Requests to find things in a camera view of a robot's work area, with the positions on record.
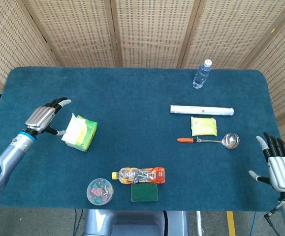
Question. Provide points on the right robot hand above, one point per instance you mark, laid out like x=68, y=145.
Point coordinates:
x=281, y=169

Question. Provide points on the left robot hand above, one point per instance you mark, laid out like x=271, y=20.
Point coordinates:
x=39, y=116

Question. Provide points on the green tissue pack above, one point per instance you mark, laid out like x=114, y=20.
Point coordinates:
x=85, y=134

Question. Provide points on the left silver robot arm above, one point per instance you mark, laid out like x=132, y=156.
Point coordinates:
x=4, y=157

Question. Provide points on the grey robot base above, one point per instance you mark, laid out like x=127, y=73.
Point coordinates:
x=135, y=223

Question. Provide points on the yellow snack packet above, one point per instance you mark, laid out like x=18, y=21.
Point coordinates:
x=203, y=126

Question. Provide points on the round container of clips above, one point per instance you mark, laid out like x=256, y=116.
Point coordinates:
x=100, y=191

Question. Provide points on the blue table mat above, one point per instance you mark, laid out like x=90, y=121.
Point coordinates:
x=137, y=123

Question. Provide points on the white long tube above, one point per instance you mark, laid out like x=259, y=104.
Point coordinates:
x=201, y=110

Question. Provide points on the orange drink bottle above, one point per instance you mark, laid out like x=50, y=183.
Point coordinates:
x=142, y=175

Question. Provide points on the clear water bottle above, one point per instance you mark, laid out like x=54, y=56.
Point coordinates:
x=201, y=74

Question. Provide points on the green scouring sponge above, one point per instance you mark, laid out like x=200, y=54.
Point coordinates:
x=144, y=193

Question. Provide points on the woven folding screen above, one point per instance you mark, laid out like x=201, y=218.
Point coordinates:
x=142, y=32

